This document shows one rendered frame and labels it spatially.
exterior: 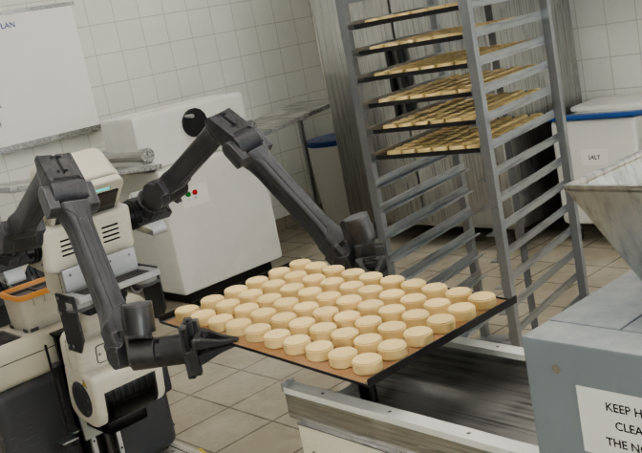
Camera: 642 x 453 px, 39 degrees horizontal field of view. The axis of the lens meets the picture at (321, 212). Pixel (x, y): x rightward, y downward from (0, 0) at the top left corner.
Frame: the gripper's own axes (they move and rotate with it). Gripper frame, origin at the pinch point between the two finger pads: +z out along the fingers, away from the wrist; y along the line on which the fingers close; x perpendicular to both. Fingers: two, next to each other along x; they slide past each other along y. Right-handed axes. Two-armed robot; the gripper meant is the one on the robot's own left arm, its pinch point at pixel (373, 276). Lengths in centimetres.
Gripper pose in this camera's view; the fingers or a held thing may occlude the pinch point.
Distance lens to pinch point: 193.9
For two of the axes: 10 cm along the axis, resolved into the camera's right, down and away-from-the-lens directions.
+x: -9.9, 1.5, 0.7
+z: -0.3, 2.3, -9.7
